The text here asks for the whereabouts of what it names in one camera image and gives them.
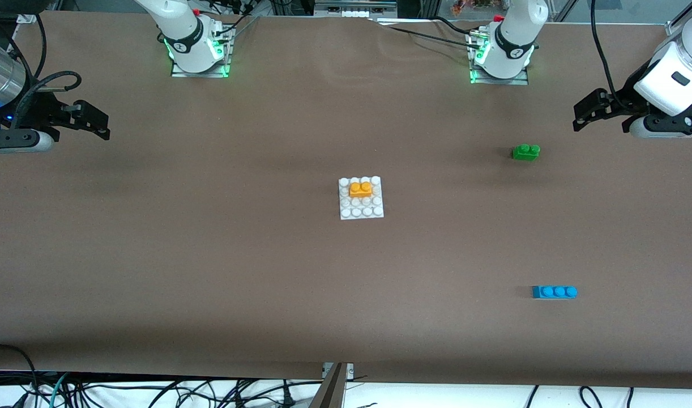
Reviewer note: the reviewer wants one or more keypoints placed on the green two-stud block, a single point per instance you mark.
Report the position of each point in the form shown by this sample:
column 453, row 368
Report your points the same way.
column 524, row 153

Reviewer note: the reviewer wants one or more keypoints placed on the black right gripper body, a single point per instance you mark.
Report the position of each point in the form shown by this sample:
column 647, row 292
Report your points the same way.
column 35, row 107

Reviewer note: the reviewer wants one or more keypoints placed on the metal table edge bracket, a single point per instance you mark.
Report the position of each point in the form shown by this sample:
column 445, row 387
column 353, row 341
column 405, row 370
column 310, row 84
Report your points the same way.
column 332, row 391

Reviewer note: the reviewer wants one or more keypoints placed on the blue three-stud block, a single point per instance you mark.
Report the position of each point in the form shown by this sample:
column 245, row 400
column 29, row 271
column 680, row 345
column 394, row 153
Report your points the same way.
column 552, row 292

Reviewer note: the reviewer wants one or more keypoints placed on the aluminium corner profile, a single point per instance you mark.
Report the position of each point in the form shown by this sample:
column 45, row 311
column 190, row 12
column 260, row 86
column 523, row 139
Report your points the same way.
column 677, row 28

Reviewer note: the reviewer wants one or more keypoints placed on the white studded base plate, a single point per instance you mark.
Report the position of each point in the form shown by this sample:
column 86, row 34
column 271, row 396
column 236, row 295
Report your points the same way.
column 360, row 212

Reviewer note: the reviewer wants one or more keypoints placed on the aluminium frame rail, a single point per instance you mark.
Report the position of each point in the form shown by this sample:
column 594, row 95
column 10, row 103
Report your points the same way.
column 380, row 4

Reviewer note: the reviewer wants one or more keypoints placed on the yellow two-stud block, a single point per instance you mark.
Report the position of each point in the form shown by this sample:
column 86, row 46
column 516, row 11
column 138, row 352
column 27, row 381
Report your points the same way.
column 361, row 191

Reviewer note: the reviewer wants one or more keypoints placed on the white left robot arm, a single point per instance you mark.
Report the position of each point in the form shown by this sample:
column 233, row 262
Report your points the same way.
column 513, row 42

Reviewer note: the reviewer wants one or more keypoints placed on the brown table cover sheet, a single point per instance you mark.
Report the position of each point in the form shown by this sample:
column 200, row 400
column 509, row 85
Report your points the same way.
column 346, row 283

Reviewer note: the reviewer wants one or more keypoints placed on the orange background object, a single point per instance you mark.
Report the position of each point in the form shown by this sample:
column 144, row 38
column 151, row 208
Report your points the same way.
column 476, row 5

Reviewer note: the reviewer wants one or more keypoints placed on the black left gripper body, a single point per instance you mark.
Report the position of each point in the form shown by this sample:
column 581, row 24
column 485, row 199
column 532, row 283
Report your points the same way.
column 625, row 97

